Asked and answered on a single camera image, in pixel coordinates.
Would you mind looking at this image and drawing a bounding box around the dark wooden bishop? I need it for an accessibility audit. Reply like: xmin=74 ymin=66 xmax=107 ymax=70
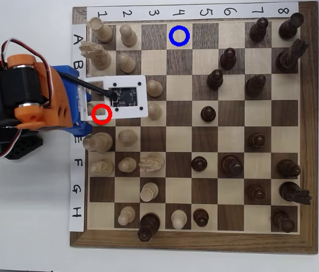
xmin=276 ymin=159 xmax=302 ymax=179

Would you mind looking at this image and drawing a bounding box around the black camera cable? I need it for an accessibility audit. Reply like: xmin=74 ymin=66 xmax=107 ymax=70
xmin=58 ymin=72 xmax=119 ymax=101

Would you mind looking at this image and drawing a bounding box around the black camera circuit board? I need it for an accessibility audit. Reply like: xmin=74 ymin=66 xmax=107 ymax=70
xmin=108 ymin=86 xmax=140 ymax=108

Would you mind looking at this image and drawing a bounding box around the light wooden knight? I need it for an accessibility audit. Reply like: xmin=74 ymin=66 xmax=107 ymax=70
xmin=138 ymin=152 xmax=165 ymax=173
xmin=78 ymin=40 xmax=112 ymax=71

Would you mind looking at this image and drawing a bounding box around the light wooden rook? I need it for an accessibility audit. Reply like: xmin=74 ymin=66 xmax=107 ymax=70
xmin=139 ymin=181 xmax=159 ymax=203
xmin=87 ymin=16 xmax=114 ymax=44

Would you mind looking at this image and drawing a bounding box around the dark pawn at F6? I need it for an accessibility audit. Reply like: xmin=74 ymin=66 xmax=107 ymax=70
xmin=219 ymin=154 xmax=244 ymax=178

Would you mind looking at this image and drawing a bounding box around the dark pawn at C7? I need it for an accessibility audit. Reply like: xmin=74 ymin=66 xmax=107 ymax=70
xmin=244 ymin=74 xmax=267 ymax=99

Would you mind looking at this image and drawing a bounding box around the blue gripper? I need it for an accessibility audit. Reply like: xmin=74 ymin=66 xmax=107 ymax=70
xmin=52 ymin=65 xmax=93 ymax=141

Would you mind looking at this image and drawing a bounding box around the dark wooden rook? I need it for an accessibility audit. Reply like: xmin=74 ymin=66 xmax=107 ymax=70
xmin=278 ymin=12 xmax=305 ymax=40
xmin=270 ymin=210 xmax=296 ymax=234

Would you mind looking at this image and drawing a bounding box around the dark wooden knight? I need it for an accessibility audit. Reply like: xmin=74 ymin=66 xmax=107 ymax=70
xmin=278 ymin=181 xmax=313 ymax=206
xmin=275 ymin=38 xmax=309 ymax=73

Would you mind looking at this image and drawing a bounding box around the dark wooden pawn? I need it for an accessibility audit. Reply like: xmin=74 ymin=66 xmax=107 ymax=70
xmin=190 ymin=156 xmax=209 ymax=172
xmin=245 ymin=183 xmax=266 ymax=201
xmin=206 ymin=69 xmax=224 ymax=91
xmin=192 ymin=208 xmax=210 ymax=228
xmin=249 ymin=16 xmax=270 ymax=43
xmin=247 ymin=133 xmax=266 ymax=150
xmin=219 ymin=47 xmax=237 ymax=71
xmin=200 ymin=105 xmax=217 ymax=123

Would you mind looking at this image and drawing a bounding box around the white number label strip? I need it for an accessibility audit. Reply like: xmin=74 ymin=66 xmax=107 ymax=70
xmin=86 ymin=1 xmax=300 ymax=21

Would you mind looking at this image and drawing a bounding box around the white letter label strip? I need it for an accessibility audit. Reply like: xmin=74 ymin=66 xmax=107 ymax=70
xmin=69 ymin=23 xmax=88 ymax=232

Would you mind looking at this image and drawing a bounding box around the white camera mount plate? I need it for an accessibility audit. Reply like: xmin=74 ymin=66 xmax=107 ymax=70
xmin=77 ymin=75 xmax=149 ymax=122

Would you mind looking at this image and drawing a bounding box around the wooden chessboard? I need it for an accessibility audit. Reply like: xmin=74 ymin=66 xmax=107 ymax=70
xmin=69 ymin=1 xmax=319 ymax=255

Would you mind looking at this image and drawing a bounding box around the light wooden pawn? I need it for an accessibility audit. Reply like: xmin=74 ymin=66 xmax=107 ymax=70
xmin=118 ymin=23 xmax=138 ymax=48
xmin=171 ymin=209 xmax=188 ymax=230
xmin=117 ymin=206 xmax=137 ymax=227
xmin=118 ymin=129 xmax=138 ymax=147
xmin=147 ymin=103 xmax=163 ymax=121
xmin=116 ymin=52 xmax=137 ymax=74
xmin=147 ymin=79 xmax=164 ymax=98
xmin=117 ymin=156 xmax=138 ymax=173

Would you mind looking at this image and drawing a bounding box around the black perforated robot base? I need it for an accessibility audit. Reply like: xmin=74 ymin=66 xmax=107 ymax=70
xmin=0 ymin=135 xmax=44 ymax=161

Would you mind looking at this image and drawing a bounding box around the light wooden king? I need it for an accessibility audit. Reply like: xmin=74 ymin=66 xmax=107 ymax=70
xmin=82 ymin=133 xmax=114 ymax=154

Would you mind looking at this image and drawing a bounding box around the dark bishop at H3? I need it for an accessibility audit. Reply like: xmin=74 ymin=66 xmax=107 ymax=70
xmin=137 ymin=212 xmax=161 ymax=243

